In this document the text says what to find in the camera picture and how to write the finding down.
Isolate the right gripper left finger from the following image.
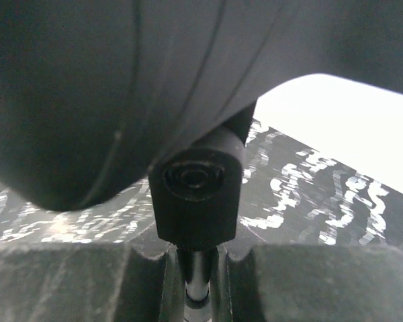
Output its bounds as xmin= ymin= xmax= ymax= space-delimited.
xmin=0 ymin=243 xmax=184 ymax=321

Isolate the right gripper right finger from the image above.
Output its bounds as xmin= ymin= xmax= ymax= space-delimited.
xmin=211 ymin=244 xmax=403 ymax=321

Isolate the tall black clip stand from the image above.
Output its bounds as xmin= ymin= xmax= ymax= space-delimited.
xmin=0 ymin=1 xmax=403 ymax=309

